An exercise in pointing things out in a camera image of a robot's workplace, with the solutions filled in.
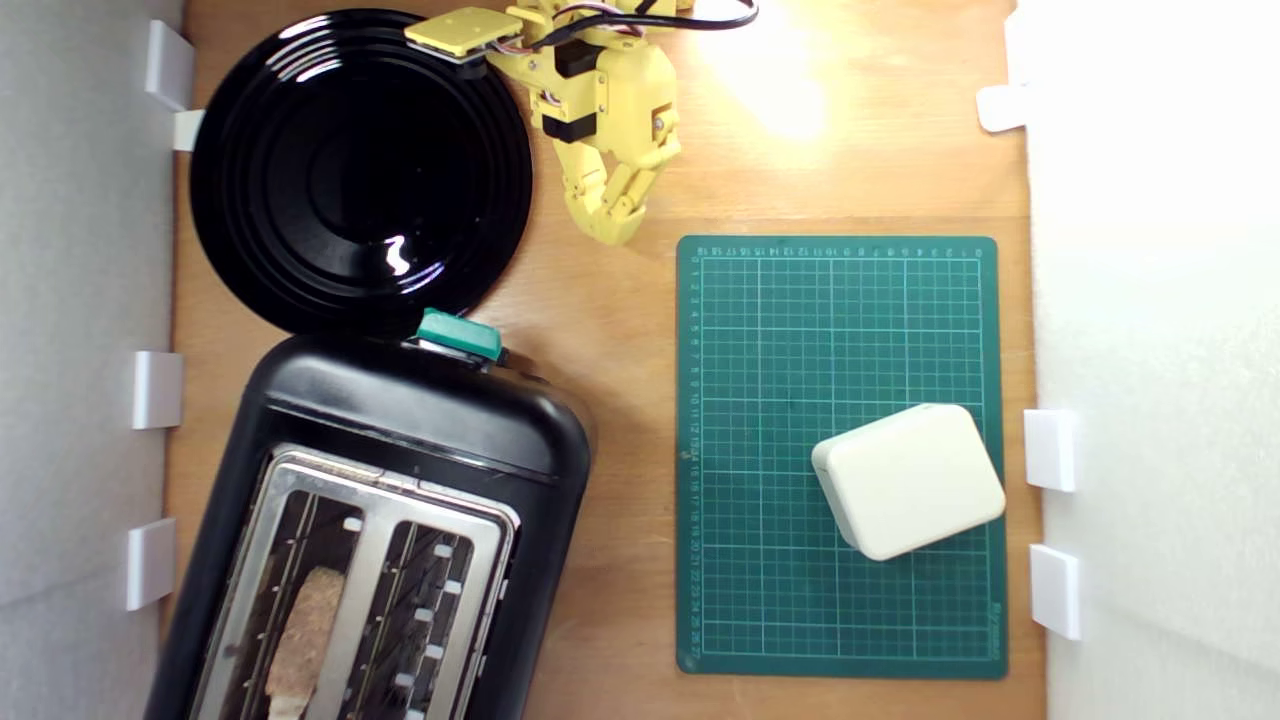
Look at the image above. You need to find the white block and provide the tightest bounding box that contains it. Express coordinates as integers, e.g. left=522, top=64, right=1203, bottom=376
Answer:
left=810, top=403, right=1008, bottom=563

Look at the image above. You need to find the green cutting mat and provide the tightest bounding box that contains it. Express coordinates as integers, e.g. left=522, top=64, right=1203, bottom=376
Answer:
left=676, top=235, right=1010, bottom=681

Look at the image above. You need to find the black two-slot toaster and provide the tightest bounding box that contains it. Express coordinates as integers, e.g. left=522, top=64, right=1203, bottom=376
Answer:
left=143, top=334, right=594, bottom=720

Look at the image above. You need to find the black plate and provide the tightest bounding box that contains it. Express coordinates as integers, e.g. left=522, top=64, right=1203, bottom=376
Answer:
left=189, top=8, right=535, bottom=340

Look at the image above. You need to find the brown bread slice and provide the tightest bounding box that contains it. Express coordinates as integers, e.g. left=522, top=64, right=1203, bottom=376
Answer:
left=264, top=566, right=347, bottom=720

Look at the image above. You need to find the green toaster lever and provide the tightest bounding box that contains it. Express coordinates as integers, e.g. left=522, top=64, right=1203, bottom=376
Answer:
left=414, top=309, right=504, bottom=364

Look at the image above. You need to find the yellow wrist camera housing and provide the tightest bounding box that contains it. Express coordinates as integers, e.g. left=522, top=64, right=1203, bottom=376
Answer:
left=404, top=7, right=524, bottom=67

